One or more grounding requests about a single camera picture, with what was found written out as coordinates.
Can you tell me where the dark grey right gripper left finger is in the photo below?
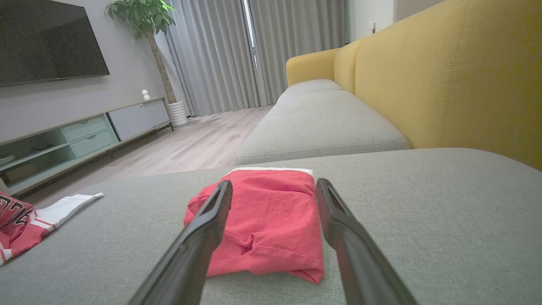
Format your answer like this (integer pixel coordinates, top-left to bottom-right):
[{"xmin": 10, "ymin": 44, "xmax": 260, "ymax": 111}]
[{"xmin": 128, "ymin": 180, "xmax": 234, "ymax": 305}]

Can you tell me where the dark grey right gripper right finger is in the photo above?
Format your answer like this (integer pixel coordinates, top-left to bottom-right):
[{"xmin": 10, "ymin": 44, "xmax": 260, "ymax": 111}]
[{"xmin": 316, "ymin": 178, "xmax": 420, "ymax": 305}]

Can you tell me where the red jersey with white sleeves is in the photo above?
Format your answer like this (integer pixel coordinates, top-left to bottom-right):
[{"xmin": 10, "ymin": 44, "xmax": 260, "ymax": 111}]
[{"xmin": 183, "ymin": 167, "xmax": 326, "ymax": 284}]

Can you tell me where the yellow and grey sofa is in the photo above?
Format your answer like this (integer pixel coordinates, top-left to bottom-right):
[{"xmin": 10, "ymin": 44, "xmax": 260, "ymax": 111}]
[{"xmin": 0, "ymin": 147, "xmax": 542, "ymax": 305}]

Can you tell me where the white ribbed plant pot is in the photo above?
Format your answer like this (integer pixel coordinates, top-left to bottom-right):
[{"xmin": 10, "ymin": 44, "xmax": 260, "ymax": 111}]
[{"xmin": 168, "ymin": 100, "xmax": 189, "ymax": 127}]

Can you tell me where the grey sofa seat cushion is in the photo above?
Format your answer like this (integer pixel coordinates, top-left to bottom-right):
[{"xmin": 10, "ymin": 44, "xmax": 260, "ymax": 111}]
[
  {"xmin": 235, "ymin": 90, "xmax": 411, "ymax": 166},
  {"xmin": 276, "ymin": 79, "xmax": 344, "ymax": 104}
]

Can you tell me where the pale green television cabinet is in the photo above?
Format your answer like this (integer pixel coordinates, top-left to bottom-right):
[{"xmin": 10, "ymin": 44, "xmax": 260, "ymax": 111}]
[{"xmin": 0, "ymin": 97, "xmax": 175, "ymax": 196}]

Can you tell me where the red jersey with letter print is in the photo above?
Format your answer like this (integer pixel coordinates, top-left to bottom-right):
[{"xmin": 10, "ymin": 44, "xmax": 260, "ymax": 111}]
[{"xmin": 0, "ymin": 191, "xmax": 105, "ymax": 266}]

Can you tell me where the yellow sofa backrest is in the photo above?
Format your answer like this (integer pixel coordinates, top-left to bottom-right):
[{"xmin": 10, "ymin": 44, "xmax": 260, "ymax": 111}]
[{"xmin": 286, "ymin": 0, "xmax": 542, "ymax": 171}]

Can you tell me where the green leafy potted tree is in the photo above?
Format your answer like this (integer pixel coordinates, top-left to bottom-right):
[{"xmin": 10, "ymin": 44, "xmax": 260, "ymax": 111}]
[{"xmin": 105, "ymin": 0, "xmax": 178, "ymax": 104}]

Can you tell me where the black flat screen television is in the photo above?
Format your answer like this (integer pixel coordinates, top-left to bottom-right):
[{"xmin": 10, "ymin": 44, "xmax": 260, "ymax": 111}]
[{"xmin": 0, "ymin": 0, "xmax": 111, "ymax": 88}]

